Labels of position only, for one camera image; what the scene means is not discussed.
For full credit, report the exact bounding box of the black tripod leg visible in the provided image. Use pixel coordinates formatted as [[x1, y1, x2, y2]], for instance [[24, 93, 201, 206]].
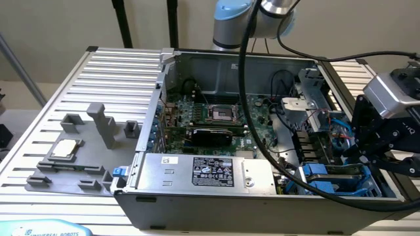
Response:
[[110, 0, 133, 49], [166, 0, 180, 49]]

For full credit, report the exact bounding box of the black power wire loop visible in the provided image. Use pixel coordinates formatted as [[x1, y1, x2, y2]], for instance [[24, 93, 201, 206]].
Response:
[[270, 69, 297, 100]]

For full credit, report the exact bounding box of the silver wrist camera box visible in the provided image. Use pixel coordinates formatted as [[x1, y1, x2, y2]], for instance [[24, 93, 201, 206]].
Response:
[[362, 68, 420, 119]]

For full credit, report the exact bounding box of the black graphics card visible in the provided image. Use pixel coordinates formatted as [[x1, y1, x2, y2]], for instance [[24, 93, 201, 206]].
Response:
[[185, 127, 234, 148]]

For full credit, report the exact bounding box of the grey parts rack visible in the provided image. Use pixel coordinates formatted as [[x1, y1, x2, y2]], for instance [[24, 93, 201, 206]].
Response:
[[24, 103, 142, 197]]

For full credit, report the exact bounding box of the grey metal pole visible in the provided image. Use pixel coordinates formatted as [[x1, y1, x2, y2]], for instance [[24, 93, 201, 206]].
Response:
[[0, 31, 46, 108]]

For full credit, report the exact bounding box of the blue data wire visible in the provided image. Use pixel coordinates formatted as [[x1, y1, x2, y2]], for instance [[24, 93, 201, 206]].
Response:
[[329, 117, 354, 150]]

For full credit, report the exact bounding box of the blue disk caddy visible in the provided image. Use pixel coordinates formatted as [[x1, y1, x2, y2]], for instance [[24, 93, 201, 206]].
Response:
[[284, 161, 382, 197]]

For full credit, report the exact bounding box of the grey disk drive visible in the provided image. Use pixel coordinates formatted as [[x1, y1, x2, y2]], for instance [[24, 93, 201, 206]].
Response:
[[322, 165, 364, 176]]

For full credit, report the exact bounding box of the metal disk bay cage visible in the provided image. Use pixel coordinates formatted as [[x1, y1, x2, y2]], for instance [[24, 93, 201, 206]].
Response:
[[281, 68, 332, 135]]

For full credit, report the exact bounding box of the green motherboard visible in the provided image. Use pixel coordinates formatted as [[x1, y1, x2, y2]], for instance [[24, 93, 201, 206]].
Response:
[[162, 94, 282, 158]]

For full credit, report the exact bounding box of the silver power supply unit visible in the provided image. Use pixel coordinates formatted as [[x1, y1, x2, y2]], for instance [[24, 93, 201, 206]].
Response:
[[136, 153, 277, 195]]

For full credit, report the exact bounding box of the CPU socket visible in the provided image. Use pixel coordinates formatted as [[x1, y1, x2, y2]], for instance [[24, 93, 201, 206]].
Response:
[[205, 104, 238, 123]]

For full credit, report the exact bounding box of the silver CPU chip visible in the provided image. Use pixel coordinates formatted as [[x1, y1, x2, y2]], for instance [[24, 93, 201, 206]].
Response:
[[53, 139, 84, 158]]

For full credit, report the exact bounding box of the black box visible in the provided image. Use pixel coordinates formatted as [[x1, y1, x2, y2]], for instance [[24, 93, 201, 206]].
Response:
[[0, 124, 14, 148]]

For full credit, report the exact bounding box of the blue Universal Robots cap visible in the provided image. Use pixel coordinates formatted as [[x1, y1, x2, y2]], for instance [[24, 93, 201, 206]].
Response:
[[0, 218, 94, 236]]

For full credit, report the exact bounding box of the open grey PC case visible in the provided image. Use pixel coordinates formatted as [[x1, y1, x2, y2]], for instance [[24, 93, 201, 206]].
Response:
[[113, 48, 414, 231]]

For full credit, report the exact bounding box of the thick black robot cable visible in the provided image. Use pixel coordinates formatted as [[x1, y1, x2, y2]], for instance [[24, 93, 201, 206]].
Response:
[[238, 0, 420, 212]]

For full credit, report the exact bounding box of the thin black camera cable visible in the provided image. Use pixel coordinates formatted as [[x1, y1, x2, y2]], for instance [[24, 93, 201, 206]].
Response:
[[276, 14, 420, 62]]

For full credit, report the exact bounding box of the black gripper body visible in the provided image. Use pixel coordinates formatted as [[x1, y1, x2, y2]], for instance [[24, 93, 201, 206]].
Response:
[[377, 115, 420, 158]]

